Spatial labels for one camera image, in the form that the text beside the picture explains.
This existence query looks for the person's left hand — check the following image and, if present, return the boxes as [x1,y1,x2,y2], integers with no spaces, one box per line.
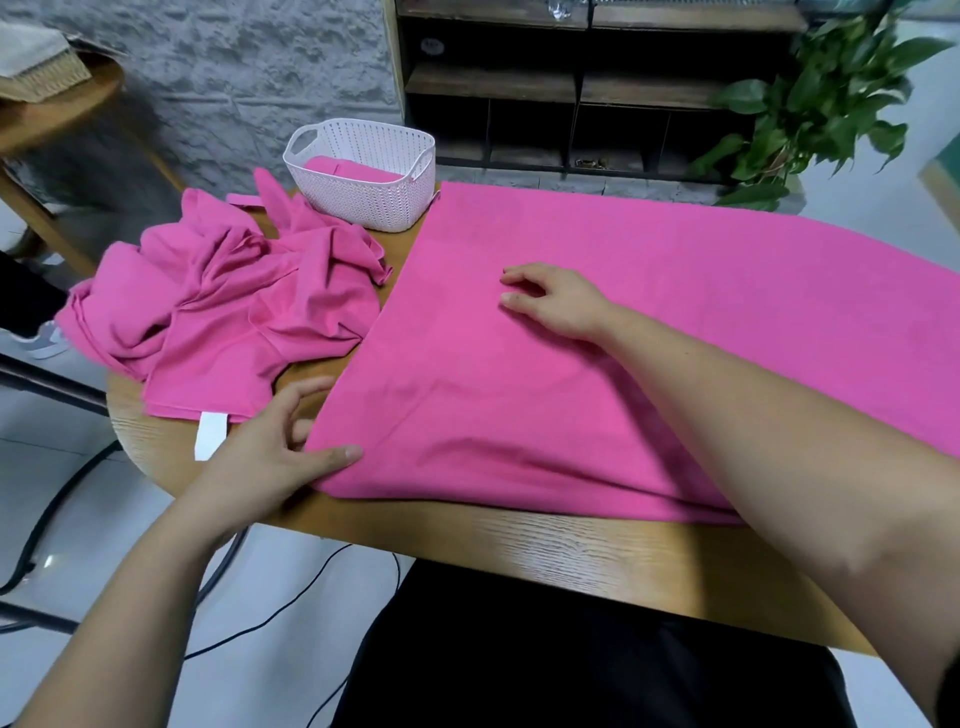
[178,373,366,540]

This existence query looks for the person's right hand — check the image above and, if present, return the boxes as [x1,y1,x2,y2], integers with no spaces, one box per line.
[496,262,623,348]

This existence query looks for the pink towel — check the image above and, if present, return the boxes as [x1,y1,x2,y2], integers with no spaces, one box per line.
[301,180,960,528]
[306,154,405,186]

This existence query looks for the pile of pink cloths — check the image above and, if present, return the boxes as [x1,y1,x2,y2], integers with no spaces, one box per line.
[54,166,396,462]

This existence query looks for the white woven plastic basket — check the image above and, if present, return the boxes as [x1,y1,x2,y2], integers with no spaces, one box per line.
[280,117,440,236]

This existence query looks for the person's right forearm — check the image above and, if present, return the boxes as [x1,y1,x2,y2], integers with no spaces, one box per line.
[597,304,960,714]

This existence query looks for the dark wooden shelf cabinet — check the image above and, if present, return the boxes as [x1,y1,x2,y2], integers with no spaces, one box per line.
[385,0,813,191]

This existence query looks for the white shoe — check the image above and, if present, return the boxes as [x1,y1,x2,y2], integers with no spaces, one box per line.
[13,321,75,363]

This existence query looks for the green potted plant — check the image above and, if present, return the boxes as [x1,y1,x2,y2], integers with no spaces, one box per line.
[688,0,957,213]

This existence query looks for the small round wooden side table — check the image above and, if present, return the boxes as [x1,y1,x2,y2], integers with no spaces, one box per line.
[0,54,191,281]

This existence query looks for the black floor cable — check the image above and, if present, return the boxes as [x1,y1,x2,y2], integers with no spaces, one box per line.
[180,540,407,728]

